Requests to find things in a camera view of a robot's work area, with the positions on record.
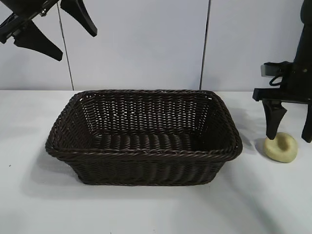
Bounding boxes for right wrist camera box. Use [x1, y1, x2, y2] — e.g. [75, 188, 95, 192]
[260, 62, 293, 78]

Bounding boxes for pale yellow egg yolk pastry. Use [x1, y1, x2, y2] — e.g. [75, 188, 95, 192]
[264, 132, 298, 163]

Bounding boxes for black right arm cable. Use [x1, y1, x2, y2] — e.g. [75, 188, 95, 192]
[269, 62, 293, 87]

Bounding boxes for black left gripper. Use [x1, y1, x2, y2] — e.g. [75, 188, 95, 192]
[0, 0, 98, 61]

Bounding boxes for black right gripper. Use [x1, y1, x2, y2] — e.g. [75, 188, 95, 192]
[253, 58, 312, 142]

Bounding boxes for dark brown wicker basket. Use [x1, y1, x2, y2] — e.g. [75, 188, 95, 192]
[45, 89, 244, 187]

